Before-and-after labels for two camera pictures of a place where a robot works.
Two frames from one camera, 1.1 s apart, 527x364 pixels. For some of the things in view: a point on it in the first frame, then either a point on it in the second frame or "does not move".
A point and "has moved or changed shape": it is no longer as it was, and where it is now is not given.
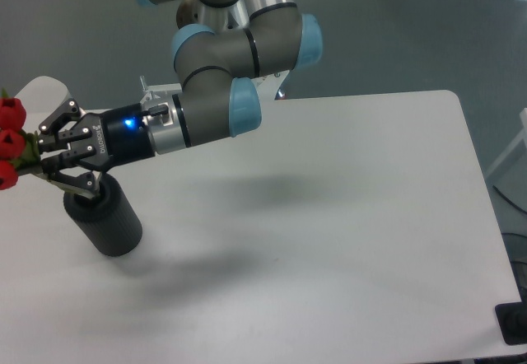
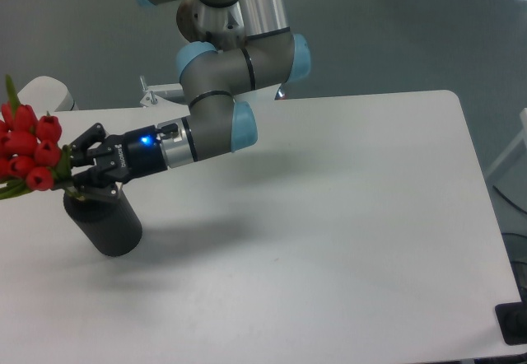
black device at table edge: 512,319 does not move
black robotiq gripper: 105,139 → 123,157
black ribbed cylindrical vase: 108,221 does not move
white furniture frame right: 522,135 does not move
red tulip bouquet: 18,148 has moved or changed shape
